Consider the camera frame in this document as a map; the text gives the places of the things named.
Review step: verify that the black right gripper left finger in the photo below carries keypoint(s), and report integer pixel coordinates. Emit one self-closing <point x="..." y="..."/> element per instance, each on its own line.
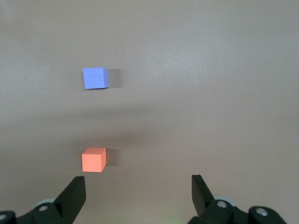
<point x="70" y="200"/>

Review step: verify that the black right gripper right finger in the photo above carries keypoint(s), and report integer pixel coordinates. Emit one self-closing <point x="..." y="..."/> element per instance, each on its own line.
<point x="203" y="200"/>

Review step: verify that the orange cube block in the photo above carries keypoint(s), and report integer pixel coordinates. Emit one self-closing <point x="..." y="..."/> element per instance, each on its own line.
<point x="92" y="162"/>

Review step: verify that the purple cube block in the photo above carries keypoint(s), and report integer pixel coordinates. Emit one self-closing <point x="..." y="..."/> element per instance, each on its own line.
<point x="94" y="78"/>

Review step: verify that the brown table mat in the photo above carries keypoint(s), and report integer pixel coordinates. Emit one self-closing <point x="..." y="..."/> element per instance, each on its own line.
<point x="187" y="93"/>

